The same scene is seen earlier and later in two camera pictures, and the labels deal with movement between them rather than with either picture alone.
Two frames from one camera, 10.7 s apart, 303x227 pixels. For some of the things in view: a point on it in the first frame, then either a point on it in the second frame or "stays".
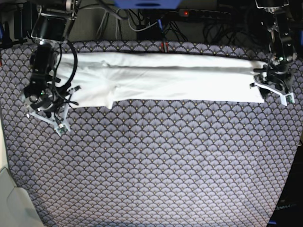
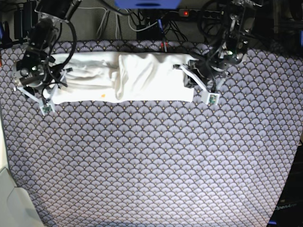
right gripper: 278,76 to 214,64
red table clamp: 162,47 stays
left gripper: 50,105 to 39,72
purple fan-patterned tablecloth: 152,163 stays
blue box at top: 147,4 stays
